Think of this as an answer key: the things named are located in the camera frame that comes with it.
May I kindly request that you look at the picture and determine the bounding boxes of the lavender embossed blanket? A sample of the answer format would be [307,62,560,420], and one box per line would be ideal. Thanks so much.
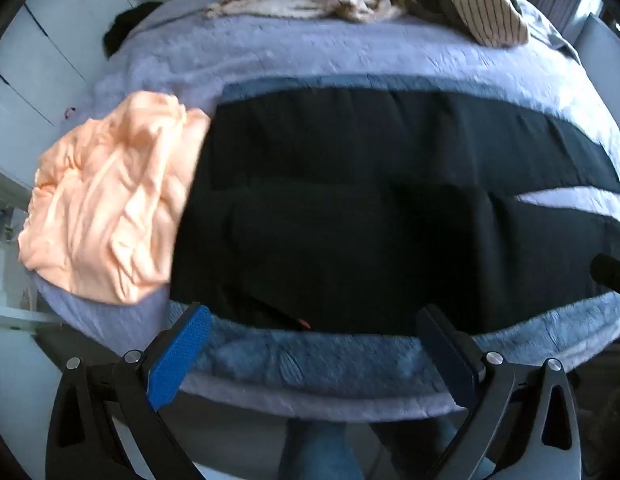
[32,0,620,423]

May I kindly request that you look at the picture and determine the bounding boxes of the black pants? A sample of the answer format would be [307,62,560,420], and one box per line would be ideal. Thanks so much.
[169,87,620,336]

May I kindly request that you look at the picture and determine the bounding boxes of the peach cloth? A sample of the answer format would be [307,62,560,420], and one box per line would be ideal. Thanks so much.
[17,91,212,306]

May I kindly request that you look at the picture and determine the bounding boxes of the cream garment with dark stripes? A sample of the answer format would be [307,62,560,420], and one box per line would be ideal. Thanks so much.
[447,0,530,48]

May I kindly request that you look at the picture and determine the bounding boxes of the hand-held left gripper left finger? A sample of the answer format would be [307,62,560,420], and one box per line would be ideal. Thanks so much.
[46,304,212,480]

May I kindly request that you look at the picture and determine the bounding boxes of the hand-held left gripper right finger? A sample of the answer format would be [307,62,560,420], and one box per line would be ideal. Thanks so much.
[416,304,583,480]

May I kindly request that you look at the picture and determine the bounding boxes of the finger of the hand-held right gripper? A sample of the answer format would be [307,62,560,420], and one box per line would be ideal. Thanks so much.
[589,254,620,302]

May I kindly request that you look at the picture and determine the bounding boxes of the white wardrobe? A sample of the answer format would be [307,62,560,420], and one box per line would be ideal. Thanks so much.
[0,0,141,128]

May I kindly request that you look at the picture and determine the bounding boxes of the black cloth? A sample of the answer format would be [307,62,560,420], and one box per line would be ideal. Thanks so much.
[104,2,163,56]

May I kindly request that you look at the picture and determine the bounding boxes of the grey cloth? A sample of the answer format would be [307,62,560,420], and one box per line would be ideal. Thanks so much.
[517,0,583,63]

